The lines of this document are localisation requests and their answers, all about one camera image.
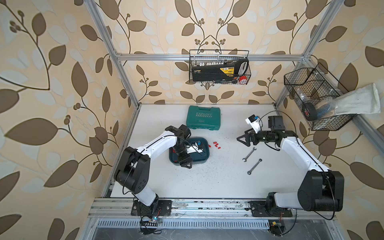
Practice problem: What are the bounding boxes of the black tape measure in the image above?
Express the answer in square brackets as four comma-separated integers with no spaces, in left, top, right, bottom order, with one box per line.
[301,102,318,121]

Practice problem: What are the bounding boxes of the teal plastic storage box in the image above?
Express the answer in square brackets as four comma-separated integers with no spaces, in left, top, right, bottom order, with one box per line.
[186,137,210,165]

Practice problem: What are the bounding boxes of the red white tape roll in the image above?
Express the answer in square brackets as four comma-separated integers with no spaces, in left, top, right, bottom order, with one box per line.
[238,76,249,85]

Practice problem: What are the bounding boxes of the green tool case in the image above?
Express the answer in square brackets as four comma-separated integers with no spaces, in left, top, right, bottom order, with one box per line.
[186,106,221,131]

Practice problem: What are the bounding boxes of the silver wrench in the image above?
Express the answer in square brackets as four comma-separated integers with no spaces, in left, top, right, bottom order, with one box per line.
[242,147,257,162]
[247,159,263,175]

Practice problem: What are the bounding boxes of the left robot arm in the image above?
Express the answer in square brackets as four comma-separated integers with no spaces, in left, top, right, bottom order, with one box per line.
[114,125,193,213]

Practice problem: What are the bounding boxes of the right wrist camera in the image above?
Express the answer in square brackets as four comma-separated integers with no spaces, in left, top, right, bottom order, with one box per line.
[246,115,262,134]

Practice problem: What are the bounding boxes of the upper silver wrench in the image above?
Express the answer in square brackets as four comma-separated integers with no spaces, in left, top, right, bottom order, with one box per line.
[242,147,257,162]

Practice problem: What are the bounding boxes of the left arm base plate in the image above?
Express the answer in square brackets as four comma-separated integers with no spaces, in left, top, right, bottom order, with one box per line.
[131,200,172,217]

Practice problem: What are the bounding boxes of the black wire basket right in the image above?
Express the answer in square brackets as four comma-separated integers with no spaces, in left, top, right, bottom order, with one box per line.
[284,63,357,131]

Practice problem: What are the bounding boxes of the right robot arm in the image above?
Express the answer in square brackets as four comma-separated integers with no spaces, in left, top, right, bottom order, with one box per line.
[237,115,345,212]

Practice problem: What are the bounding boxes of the lower silver wrench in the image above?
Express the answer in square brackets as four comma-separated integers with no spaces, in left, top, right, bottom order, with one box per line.
[247,159,263,175]

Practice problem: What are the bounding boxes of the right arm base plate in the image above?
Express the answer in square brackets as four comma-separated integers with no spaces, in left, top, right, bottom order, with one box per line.
[248,201,293,218]

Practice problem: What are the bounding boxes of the black wire basket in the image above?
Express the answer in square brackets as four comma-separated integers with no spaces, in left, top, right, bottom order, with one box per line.
[284,63,357,131]
[189,49,252,85]

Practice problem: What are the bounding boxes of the black wire basket back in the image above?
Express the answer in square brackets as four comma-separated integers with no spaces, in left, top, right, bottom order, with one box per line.
[189,49,252,85]

